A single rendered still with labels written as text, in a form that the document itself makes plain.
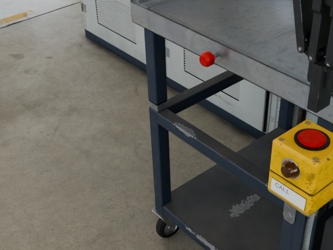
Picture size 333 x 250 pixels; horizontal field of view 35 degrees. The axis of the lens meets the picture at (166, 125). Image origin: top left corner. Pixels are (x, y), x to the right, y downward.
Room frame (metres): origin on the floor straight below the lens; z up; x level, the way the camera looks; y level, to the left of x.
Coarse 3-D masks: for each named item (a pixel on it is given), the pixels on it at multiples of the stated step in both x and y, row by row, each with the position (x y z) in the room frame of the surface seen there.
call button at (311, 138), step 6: (300, 132) 0.61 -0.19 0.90; (306, 132) 0.60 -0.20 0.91; (312, 132) 0.60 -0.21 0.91; (318, 132) 0.60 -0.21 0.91; (300, 138) 0.59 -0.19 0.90; (306, 138) 0.59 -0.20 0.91; (312, 138) 0.59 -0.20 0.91; (318, 138) 0.59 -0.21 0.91; (324, 138) 0.59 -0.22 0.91; (306, 144) 0.58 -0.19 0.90; (312, 144) 0.58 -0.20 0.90; (318, 144) 0.58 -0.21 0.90; (324, 144) 0.58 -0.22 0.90
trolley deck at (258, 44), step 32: (192, 0) 1.24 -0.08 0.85; (224, 0) 1.23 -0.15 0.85; (256, 0) 1.22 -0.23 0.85; (288, 0) 1.21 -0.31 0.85; (160, 32) 1.16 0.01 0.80; (192, 32) 1.07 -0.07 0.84; (224, 32) 1.05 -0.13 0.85; (256, 32) 1.05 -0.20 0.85; (288, 32) 1.04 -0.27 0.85; (224, 64) 0.99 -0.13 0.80; (256, 64) 0.92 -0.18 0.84; (288, 64) 0.90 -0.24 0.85; (288, 96) 0.86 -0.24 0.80
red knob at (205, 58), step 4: (204, 52) 0.99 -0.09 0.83; (208, 52) 0.99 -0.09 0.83; (200, 56) 0.99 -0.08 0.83; (204, 56) 0.98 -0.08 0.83; (208, 56) 0.98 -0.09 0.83; (212, 56) 0.98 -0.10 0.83; (216, 56) 1.00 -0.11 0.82; (200, 60) 0.99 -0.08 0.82; (204, 60) 0.98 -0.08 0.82; (208, 60) 0.97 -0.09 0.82; (212, 60) 0.98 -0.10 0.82; (204, 64) 0.98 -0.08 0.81; (208, 64) 0.97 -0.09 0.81; (212, 64) 0.98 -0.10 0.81
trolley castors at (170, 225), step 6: (156, 210) 1.24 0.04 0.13; (162, 216) 1.21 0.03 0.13; (162, 222) 1.23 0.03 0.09; (168, 222) 1.23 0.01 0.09; (156, 228) 1.23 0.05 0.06; (162, 228) 1.22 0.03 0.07; (168, 228) 1.24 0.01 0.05; (174, 228) 1.24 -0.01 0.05; (162, 234) 1.22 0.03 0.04; (168, 234) 1.24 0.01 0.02
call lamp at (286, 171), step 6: (282, 162) 0.58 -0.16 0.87; (288, 162) 0.57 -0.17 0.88; (294, 162) 0.56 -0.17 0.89; (282, 168) 0.57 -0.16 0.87; (288, 168) 0.56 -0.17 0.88; (294, 168) 0.56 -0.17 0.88; (282, 174) 0.56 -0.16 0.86; (288, 174) 0.56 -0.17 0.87; (294, 174) 0.55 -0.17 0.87; (300, 174) 0.55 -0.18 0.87
